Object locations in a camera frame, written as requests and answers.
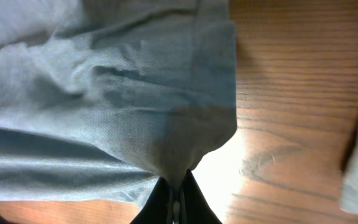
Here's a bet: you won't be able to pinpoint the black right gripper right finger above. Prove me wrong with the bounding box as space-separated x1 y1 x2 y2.
180 169 222 224

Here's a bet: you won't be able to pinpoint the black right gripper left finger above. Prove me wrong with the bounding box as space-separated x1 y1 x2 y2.
131 177 170 224

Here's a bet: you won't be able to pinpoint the grey shorts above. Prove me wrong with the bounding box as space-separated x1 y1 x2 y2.
0 0 237 204

